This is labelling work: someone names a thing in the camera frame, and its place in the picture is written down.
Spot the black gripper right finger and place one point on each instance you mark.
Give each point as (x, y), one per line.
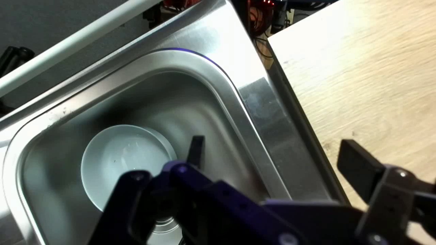
(360, 168)

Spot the white plate in sink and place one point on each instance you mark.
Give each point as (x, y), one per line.
(116, 150)

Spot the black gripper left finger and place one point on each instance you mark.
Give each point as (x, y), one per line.
(197, 151)

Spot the stainless steel sink unit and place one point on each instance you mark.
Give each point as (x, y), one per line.
(195, 74)

